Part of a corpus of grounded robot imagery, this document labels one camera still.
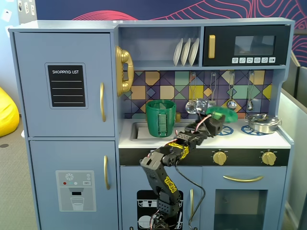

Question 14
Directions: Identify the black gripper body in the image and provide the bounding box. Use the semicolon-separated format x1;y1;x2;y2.
203;116;224;138

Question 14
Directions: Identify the steel pot lid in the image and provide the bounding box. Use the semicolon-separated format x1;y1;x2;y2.
247;113;279;124

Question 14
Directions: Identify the steel ladle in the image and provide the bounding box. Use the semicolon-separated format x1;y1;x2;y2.
226;71;237;112

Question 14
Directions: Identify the blue toy kitchen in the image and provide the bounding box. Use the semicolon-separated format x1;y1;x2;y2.
8;18;296;230

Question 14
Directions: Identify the steel hanging spatula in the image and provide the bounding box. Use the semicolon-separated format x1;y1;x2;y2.
207;71;217;108

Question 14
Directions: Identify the steel slotted skimmer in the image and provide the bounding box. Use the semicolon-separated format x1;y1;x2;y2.
185;71;197;115

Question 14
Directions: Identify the small steel spoon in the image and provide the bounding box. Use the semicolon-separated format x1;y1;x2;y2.
246;70;255;112

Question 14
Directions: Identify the gold stove knob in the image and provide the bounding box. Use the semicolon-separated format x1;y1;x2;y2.
213;150;227;166
261;151;277;166

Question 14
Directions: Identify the steel pot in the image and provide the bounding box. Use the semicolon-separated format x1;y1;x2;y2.
244;117;282;135

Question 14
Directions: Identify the green ribbed container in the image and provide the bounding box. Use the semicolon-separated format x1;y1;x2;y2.
145;99;177;138

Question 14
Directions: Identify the white plate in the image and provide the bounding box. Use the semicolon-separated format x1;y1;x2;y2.
180;38;192;67
188;37;201;66
173;38;184;67

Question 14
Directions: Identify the grey sink basin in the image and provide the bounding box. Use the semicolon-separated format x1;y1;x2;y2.
130;121;190;142

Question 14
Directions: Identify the black microwave door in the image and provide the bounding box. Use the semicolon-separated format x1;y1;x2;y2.
202;24;291;67

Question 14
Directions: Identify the oven door with window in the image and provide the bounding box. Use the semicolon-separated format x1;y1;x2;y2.
202;166;288;230

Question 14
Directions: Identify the grey office partition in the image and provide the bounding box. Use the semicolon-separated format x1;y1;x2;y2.
279;53;307;230

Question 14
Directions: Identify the dishwasher door with black sticker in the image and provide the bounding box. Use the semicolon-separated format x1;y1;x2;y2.
119;166;203;230

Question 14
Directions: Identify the gold toy telephone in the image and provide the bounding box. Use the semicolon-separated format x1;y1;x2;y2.
115;46;135;97

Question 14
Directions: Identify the freezer door with ice dispenser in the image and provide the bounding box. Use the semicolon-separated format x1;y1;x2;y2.
28;140;121;230

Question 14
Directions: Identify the fridge door with shopping list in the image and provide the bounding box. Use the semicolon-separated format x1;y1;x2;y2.
13;32;116;138

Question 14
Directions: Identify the yellow beanbag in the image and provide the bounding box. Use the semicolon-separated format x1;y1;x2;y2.
0;86;20;138

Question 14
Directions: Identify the red white camera cable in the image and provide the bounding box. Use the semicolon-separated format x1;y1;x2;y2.
194;112;213;136

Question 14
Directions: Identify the black power cable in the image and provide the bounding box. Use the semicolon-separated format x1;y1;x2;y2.
174;164;207;230

